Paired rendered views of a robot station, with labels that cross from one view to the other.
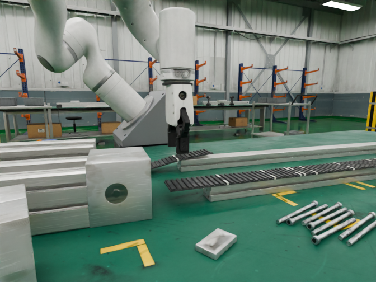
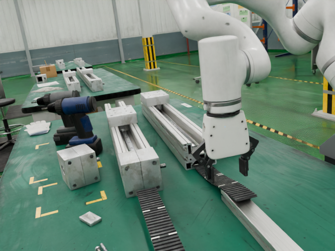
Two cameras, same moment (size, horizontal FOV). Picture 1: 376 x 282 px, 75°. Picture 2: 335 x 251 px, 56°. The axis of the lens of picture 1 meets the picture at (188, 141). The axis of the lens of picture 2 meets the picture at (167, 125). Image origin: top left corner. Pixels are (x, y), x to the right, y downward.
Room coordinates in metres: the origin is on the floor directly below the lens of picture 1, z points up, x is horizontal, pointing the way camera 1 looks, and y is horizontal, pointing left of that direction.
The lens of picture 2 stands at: (0.55, -0.67, 1.18)
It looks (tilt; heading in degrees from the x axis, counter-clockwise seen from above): 16 degrees down; 96
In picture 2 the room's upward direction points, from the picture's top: 7 degrees counter-clockwise
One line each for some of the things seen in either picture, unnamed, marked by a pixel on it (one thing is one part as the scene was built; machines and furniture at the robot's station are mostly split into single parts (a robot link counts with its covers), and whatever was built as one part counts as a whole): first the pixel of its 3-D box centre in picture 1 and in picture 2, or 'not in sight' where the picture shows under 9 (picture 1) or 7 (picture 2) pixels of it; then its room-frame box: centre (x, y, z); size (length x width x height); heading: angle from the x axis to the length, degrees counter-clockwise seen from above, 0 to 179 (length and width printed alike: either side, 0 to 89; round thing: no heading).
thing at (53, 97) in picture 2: not in sight; (59, 117); (-0.03, 0.58, 0.89); 0.20 x 0.08 x 0.22; 7
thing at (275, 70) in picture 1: (280, 94); not in sight; (9.61, -3.55, 1.10); 3.31 x 0.90 x 2.20; 113
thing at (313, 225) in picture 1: (328, 217); not in sight; (0.35, -0.21, 0.78); 0.11 x 0.01 x 0.01; 124
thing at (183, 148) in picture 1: (183, 140); (205, 169); (0.56, 0.01, 0.87); 0.03 x 0.03 x 0.07; 18
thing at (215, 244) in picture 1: (216, 242); (90, 218); (0.28, -0.04, 0.78); 0.05 x 0.03 x 0.01; 140
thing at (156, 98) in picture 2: not in sight; (154, 100); (0.35, 0.83, 0.87); 0.16 x 0.11 x 0.07; 108
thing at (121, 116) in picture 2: not in sight; (121, 118); (0.25, 0.54, 0.87); 0.16 x 0.11 x 0.07; 108
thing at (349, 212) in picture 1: (333, 222); not in sight; (0.33, -0.21, 0.78); 0.11 x 0.01 x 0.01; 123
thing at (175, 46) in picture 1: (176, 41); (221, 67); (0.61, 0.03, 1.10); 0.09 x 0.08 x 0.13; 21
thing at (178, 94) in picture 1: (177, 102); (224, 130); (0.61, 0.03, 0.95); 0.10 x 0.07 x 0.11; 18
